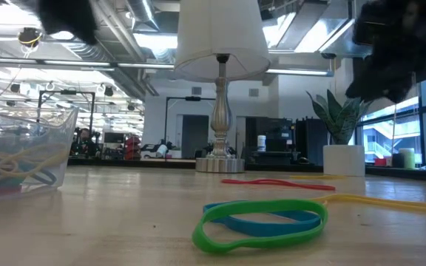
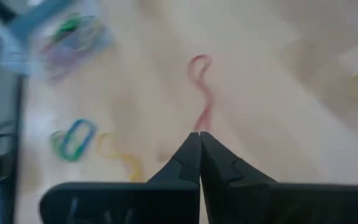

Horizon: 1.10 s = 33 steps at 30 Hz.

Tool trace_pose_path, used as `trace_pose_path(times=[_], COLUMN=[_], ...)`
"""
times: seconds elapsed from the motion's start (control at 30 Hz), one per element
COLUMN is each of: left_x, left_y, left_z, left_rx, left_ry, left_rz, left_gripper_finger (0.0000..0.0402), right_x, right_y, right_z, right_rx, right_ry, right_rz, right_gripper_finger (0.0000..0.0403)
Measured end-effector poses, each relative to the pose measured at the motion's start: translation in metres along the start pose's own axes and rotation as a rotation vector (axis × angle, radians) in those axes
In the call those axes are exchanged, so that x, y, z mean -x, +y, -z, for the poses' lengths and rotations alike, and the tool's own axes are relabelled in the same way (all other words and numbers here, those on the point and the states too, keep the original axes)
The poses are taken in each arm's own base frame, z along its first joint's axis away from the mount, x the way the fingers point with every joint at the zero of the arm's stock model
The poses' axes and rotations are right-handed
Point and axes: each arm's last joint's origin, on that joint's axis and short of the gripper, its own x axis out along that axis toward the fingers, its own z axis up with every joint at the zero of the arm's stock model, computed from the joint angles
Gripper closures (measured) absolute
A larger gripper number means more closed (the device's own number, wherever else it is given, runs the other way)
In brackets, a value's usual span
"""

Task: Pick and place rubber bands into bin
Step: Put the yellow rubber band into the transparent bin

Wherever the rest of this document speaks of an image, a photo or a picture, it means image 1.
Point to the small black container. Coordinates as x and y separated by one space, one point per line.
398 160

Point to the tall black cabinet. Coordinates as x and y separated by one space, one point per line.
311 147

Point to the grey door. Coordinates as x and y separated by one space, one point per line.
194 136

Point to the black metal frame rig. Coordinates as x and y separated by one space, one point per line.
192 98
91 111

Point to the black monitor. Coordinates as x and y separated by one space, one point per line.
114 137

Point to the clear plastic bin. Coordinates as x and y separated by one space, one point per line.
50 125

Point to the red shelf cart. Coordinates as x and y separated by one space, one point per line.
132 147

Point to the wide green rubber band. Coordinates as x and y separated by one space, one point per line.
257 206

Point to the wide blue rubber band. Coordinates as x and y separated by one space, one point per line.
272 230

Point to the ceiling light bar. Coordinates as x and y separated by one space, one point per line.
298 72
142 65

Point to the round silver ceiling duct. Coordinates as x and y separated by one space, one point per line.
144 14

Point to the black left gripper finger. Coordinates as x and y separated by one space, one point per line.
69 18

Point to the white round object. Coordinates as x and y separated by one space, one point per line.
162 149

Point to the white shade silver table lamp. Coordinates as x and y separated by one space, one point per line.
220 37

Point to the red rubber band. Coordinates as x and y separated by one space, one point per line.
272 181

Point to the pale green cylinder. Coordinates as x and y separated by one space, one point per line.
407 158

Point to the person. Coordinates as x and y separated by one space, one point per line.
84 138

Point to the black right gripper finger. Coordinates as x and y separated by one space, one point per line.
379 86

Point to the white canister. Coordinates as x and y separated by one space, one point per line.
261 143

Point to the snake plant in white pot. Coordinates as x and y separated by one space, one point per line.
344 160

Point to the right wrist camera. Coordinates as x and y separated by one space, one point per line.
370 33

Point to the rectangular metal ceiling duct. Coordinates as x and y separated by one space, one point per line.
331 33

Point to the black equipment cabinet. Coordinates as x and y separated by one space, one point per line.
272 136

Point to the small red box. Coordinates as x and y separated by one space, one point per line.
380 162

